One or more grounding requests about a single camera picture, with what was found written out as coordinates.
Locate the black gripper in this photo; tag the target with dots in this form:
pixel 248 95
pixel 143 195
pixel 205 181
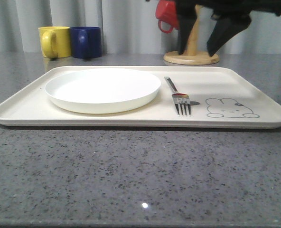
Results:
pixel 225 28

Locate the silver metal fork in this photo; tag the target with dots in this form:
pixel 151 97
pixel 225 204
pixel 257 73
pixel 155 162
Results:
pixel 181 101

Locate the white round plate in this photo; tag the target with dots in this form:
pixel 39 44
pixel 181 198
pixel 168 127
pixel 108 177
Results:
pixel 103 90

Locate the wooden mug tree stand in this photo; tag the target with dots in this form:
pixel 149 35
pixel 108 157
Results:
pixel 191 55

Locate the red mug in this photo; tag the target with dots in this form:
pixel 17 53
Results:
pixel 166 13

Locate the beige rabbit serving tray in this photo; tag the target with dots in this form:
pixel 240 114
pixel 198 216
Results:
pixel 225 100

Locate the dark blue mug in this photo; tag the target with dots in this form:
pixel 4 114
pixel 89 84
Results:
pixel 85 42

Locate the yellow mug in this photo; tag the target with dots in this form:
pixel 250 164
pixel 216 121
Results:
pixel 55 42

